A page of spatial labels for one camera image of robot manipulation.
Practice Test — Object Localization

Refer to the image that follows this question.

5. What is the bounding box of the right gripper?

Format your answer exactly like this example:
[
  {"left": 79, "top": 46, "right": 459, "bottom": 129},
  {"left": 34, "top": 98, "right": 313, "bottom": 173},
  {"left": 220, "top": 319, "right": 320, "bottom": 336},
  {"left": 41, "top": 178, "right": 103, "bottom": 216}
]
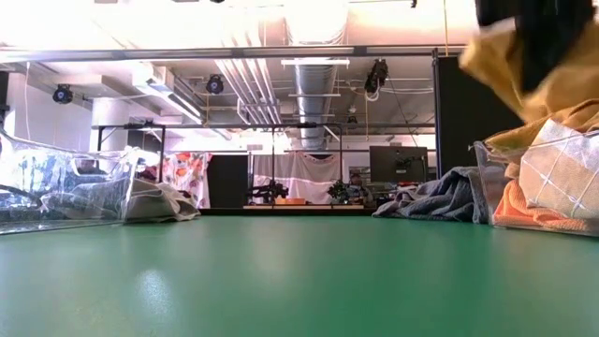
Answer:
[{"left": 475, "top": 0, "right": 598, "bottom": 93}]

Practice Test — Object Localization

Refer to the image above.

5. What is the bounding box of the mustard yellow towel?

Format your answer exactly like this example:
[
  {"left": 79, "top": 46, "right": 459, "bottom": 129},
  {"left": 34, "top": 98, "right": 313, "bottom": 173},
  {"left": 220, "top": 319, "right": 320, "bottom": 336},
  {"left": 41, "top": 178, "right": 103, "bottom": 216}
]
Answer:
[
  {"left": 458, "top": 17, "right": 599, "bottom": 124},
  {"left": 484, "top": 99, "right": 599, "bottom": 152}
]

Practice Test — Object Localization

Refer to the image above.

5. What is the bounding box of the orange white-checked towel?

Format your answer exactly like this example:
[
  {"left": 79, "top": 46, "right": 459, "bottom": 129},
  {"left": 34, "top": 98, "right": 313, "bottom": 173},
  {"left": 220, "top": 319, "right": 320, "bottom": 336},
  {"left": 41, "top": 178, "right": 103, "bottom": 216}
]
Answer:
[{"left": 518, "top": 117, "right": 599, "bottom": 221}]

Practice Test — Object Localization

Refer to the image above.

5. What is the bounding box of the plain orange towel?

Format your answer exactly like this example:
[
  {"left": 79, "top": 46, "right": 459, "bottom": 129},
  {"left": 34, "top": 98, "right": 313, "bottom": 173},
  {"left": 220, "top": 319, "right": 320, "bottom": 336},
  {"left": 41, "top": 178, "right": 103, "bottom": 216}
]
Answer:
[{"left": 492, "top": 179, "right": 599, "bottom": 234}]

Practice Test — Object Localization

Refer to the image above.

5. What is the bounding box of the grey terry towel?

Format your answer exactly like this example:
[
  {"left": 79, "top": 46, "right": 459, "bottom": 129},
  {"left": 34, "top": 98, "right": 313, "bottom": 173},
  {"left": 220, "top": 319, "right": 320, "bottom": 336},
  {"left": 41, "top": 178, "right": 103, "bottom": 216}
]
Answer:
[{"left": 372, "top": 166, "right": 490, "bottom": 225}]

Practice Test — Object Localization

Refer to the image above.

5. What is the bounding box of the white towel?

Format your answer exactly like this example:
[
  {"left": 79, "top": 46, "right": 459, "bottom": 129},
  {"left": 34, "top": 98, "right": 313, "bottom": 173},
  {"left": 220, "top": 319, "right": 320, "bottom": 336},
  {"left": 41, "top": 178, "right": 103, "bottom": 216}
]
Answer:
[{"left": 122, "top": 179, "right": 202, "bottom": 224}]

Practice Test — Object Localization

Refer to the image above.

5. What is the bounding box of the black partition panel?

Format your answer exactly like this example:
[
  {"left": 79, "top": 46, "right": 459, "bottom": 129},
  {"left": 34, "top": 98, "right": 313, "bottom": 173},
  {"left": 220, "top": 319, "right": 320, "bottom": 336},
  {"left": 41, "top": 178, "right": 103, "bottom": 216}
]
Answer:
[{"left": 432, "top": 49, "right": 526, "bottom": 180}]

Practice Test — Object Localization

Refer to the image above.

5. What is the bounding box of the clear plastic basket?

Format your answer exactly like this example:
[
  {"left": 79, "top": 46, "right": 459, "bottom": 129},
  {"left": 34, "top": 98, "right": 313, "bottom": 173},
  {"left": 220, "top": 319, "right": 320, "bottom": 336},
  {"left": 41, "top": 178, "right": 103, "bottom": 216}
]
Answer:
[
  {"left": 469, "top": 129, "right": 599, "bottom": 238},
  {"left": 0, "top": 129, "right": 141, "bottom": 236}
]

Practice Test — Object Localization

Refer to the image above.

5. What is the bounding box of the dark computer monitor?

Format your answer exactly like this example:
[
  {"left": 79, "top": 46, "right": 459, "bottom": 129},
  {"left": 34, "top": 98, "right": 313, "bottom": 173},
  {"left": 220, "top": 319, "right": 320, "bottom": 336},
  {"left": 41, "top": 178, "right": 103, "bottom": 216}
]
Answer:
[{"left": 369, "top": 145, "right": 430, "bottom": 185}]

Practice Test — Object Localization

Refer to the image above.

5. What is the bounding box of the person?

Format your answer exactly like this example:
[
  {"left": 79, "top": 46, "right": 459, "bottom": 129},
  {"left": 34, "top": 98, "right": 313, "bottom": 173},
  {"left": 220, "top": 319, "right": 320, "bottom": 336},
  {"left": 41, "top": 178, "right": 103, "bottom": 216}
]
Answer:
[
  {"left": 76, "top": 158, "right": 108, "bottom": 177},
  {"left": 348, "top": 172, "right": 374, "bottom": 206}
]

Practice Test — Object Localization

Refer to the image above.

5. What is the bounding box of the white hanging sheet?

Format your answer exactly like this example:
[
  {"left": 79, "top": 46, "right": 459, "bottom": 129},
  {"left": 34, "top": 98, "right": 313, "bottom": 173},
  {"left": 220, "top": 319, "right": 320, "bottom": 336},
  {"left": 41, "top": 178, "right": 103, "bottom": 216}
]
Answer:
[{"left": 252, "top": 151, "right": 345, "bottom": 205}]

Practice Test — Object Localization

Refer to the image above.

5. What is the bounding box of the background wooden table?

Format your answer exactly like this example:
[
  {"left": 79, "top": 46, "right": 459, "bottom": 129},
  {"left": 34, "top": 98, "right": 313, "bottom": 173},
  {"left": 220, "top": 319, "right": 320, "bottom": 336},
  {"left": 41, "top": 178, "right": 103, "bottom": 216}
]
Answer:
[{"left": 241, "top": 203, "right": 366, "bottom": 212}]

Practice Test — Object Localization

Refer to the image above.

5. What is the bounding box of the black background panel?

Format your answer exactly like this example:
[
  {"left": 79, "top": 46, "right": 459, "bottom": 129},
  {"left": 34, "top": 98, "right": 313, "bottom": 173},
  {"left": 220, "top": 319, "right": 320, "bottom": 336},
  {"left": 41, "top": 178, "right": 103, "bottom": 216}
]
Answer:
[{"left": 206, "top": 154, "right": 250, "bottom": 210}]

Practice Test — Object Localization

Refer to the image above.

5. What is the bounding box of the floral hanging cloth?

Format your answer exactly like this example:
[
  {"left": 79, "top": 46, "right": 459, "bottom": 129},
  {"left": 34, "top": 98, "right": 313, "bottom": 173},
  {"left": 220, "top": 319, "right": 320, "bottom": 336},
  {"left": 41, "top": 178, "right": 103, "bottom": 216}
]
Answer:
[{"left": 160, "top": 152, "right": 212, "bottom": 210}]

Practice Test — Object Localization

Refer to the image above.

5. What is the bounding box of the black ceiling camera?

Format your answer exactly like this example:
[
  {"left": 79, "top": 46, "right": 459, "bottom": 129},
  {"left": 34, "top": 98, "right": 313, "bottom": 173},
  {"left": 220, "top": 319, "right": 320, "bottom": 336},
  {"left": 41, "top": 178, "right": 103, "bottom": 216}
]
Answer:
[
  {"left": 51, "top": 83, "right": 75, "bottom": 106},
  {"left": 205, "top": 73, "right": 226, "bottom": 95},
  {"left": 363, "top": 57, "right": 390, "bottom": 95}
]

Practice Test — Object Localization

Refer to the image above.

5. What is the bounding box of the silver air duct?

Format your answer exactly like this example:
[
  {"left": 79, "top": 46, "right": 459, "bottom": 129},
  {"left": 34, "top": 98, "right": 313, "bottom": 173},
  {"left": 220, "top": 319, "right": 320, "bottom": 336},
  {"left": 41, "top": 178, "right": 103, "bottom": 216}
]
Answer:
[{"left": 293, "top": 63, "right": 339, "bottom": 151}]

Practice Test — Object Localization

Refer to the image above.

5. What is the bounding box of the grey overhead frame bar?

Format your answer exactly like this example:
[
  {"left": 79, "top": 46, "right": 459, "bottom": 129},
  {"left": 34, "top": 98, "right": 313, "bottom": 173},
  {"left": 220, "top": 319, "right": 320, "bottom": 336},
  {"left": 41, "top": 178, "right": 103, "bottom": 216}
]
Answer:
[{"left": 0, "top": 44, "right": 469, "bottom": 65}]

